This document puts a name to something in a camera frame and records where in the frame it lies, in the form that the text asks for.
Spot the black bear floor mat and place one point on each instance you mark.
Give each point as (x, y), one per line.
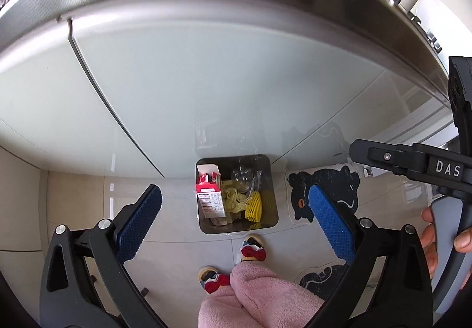
(343, 180)

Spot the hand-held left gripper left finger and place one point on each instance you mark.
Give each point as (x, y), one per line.
(138, 221)

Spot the pink fleece pants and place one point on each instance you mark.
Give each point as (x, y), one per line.
(258, 298)

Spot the square metal waste bin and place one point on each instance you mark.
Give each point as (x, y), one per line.
(271, 213)

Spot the slipper with red bow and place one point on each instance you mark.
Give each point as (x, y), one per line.
(214, 282)
(254, 250)

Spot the white cabinet door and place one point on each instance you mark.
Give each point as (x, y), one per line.
(221, 84)
(55, 99)
(354, 110)

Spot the red white carton box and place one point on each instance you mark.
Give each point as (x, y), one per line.
(210, 199)

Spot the aluminium door track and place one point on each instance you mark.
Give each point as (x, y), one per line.
(413, 121)

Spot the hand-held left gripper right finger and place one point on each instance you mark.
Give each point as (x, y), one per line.
(332, 224)

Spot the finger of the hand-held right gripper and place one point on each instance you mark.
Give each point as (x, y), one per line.
(459, 91)
(383, 158)

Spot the person's right hand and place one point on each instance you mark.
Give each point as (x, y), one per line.
(429, 239)

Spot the black white floor mat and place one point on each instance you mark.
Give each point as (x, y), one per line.
(320, 278)

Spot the yellow foam fruit net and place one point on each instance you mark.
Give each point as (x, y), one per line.
(253, 208)

